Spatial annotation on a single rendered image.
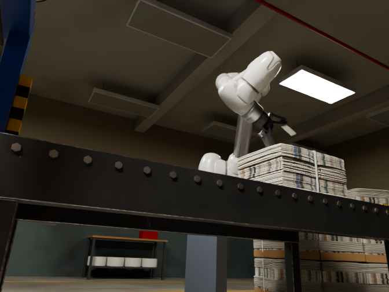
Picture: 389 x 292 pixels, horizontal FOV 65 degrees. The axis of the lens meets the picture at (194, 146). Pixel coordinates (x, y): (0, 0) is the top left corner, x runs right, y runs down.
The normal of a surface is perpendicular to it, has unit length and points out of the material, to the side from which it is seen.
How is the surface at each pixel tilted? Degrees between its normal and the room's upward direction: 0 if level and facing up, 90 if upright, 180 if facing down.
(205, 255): 90
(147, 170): 90
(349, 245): 90
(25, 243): 90
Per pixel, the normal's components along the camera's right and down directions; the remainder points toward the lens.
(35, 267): 0.48, -0.27
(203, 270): -0.41, -0.33
